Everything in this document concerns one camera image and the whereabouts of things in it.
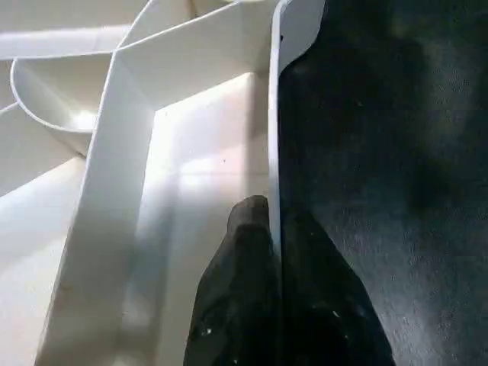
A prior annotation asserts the white plastic table top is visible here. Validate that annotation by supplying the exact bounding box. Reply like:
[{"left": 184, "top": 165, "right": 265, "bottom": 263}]
[{"left": 0, "top": 0, "right": 329, "bottom": 366}]

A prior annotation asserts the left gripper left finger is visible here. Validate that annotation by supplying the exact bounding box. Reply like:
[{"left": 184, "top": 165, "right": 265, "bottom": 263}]
[{"left": 183, "top": 195, "right": 280, "bottom": 366}]

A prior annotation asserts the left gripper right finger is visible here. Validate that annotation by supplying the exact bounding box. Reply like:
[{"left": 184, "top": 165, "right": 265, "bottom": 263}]
[{"left": 274, "top": 204, "right": 397, "bottom": 366}]

